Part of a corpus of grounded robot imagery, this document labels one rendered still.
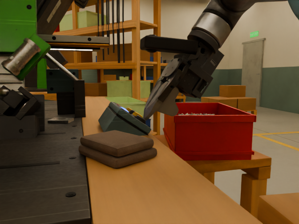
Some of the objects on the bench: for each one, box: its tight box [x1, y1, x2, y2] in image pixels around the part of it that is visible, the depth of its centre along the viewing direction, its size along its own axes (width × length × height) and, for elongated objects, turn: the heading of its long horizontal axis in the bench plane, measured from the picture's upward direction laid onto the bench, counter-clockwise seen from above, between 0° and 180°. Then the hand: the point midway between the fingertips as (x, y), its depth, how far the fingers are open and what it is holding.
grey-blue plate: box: [46, 69, 79, 115], centre depth 81 cm, size 10×2×14 cm
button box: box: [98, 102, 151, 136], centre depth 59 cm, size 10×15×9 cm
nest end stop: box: [15, 97, 41, 120], centre depth 54 cm, size 4×7×6 cm
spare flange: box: [48, 118, 74, 124], centre depth 68 cm, size 6×4×1 cm
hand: (145, 112), depth 55 cm, fingers closed
